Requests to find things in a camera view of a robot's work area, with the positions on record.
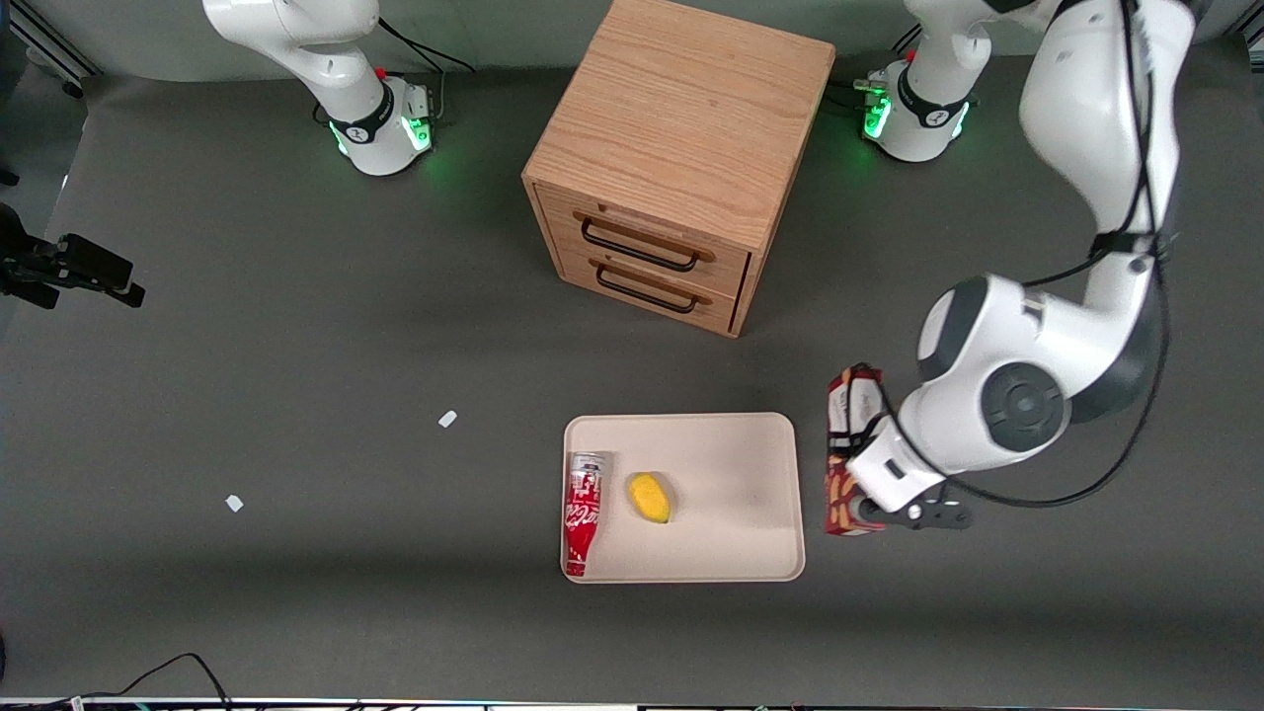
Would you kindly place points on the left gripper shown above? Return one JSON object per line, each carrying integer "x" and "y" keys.
{"x": 847, "y": 442}

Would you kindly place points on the red snack bag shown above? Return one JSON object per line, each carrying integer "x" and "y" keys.
{"x": 841, "y": 494}

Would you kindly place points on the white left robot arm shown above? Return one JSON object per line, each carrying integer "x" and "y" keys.
{"x": 1076, "y": 355}

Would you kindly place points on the cream plastic tray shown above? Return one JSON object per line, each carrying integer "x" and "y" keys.
{"x": 731, "y": 494}

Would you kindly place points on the yellow lemon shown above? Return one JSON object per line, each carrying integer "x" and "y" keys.
{"x": 650, "y": 498}

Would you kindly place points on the wooden drawer front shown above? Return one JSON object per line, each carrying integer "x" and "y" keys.
{"x": 721, "y": 306}
{"x": 731, "y": 262}

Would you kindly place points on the red cola bottle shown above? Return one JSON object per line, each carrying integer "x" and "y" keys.
{"x": 583, "y": 509}

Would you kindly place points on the wooden drawer cabinet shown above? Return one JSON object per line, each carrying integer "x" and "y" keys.
{"x": 681, "y": 109}

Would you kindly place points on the black tripod-mounted device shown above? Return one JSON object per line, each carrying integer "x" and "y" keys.
{"x": 89, "y": 265}

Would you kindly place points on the aluminium frame rail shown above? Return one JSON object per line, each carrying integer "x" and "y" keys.
{"x": 54, "y": 39}

